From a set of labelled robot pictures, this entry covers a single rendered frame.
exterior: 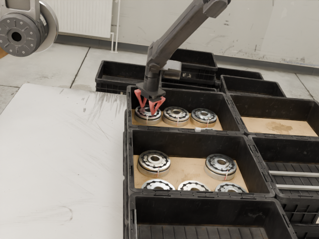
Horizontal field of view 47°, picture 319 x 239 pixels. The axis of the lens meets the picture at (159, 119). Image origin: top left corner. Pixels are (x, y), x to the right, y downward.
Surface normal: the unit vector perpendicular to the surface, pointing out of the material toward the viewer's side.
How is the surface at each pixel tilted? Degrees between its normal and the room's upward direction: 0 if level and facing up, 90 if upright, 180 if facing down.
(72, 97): 0
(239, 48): 90
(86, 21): 90
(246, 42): 90
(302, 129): 0
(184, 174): 0
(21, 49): 90
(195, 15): 127
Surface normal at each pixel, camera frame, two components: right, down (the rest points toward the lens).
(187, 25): -0.14, 0.90
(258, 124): 0.13, -0.84
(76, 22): -0.01, 0.52
